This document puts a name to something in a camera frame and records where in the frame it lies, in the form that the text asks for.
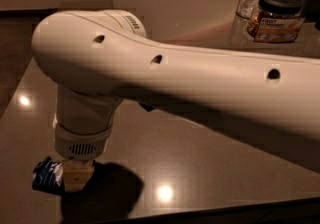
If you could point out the blue rxbar blueberry wrapper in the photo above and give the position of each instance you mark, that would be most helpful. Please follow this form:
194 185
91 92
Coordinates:
47 177

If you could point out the nut jar black lid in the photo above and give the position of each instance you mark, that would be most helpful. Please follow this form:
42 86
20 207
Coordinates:
276 21

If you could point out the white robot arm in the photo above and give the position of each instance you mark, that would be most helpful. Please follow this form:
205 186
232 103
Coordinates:
100 58

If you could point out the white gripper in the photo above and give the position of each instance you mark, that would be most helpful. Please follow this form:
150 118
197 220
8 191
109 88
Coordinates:
81 144

